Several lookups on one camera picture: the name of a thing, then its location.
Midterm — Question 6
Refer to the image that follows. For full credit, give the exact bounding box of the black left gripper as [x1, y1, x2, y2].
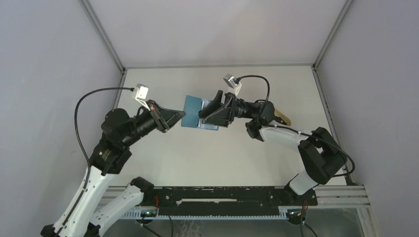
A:
[122, 99, 185, 148]

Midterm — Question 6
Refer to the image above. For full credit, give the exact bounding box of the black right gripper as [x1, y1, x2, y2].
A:
[197, 90, 254, 128]

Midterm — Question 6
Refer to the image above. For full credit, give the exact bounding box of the blue leather card holder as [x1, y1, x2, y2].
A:
[181, 95, 219, 131]

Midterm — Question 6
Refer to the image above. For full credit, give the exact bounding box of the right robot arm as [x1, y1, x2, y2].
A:
[197, 90, 350, 205]

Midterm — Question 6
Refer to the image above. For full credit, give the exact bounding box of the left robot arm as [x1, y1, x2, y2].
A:
[41, 100, 186, 237]

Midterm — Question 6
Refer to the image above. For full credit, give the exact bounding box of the beige oval tray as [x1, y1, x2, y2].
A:
[274, 108, 292, 126]

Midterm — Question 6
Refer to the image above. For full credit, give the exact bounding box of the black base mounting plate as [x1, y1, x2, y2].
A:
[140, 186, 318, 214]

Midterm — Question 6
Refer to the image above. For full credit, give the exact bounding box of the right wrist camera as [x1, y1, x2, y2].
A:
[223, 74, 242, 97]

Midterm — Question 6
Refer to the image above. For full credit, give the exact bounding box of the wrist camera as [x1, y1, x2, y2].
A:
[133, 84, 150, 111]
[223, 74, 242, 97]

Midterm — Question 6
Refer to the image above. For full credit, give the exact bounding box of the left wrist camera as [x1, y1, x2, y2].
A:
[133, 84, 150, 111]

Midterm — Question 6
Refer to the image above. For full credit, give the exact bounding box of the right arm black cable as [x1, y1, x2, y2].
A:
[235, 75, 356, 179]

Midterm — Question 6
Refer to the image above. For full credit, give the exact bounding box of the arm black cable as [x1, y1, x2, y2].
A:
[54, 86, 135, 237]
[235, 75, 356, 179]

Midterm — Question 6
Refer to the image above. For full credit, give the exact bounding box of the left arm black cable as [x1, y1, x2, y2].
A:
[54, 86, 135, 237]

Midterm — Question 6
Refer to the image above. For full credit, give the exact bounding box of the white cable duct strip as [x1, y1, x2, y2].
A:
[120, 207, 306, 220]

